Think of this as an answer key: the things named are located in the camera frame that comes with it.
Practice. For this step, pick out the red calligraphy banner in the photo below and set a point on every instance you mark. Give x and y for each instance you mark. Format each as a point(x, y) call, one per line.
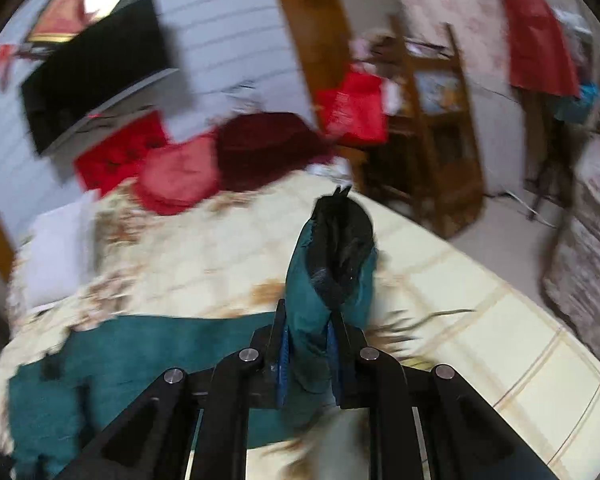
point(119, 157)

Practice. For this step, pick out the white pillow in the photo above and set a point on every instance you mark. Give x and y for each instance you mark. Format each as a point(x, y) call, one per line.
point(61, 254)

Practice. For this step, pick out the dark red velvet cushion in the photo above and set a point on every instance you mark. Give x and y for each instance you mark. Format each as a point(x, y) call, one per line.
point(253, 150)

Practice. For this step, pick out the red shopping bag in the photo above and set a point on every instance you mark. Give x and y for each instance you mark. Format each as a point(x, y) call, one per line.
point(352, 114)

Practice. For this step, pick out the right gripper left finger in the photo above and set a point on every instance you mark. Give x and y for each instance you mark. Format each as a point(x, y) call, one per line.
point(190, 425)

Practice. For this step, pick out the red hanging cloth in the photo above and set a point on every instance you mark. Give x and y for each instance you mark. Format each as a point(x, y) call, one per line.
point(540, 60)

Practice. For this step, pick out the floral pink curtain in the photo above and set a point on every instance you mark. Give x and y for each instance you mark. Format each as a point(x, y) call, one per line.
point(480, 29)

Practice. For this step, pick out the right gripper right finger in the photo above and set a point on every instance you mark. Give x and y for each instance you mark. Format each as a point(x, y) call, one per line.
point(424, 423)

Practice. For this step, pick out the wooden shelf rack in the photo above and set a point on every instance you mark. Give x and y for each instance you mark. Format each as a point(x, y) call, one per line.
point(431, 161)

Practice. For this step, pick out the floral plaid bed sheet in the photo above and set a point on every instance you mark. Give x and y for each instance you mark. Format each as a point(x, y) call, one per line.
point(228, 256)

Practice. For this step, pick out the red heart-shaped cushion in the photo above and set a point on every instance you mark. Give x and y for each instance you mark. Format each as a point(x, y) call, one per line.
point(179, 176)

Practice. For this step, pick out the framed red picture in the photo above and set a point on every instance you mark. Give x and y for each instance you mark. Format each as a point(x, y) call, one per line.
point(61, 20)

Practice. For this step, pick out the black wall television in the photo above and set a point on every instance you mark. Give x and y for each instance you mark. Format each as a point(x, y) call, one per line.
point(101, 66)

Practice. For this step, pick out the dark green puffer jacket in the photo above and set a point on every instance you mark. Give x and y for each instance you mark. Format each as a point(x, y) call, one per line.
point(105, 369)

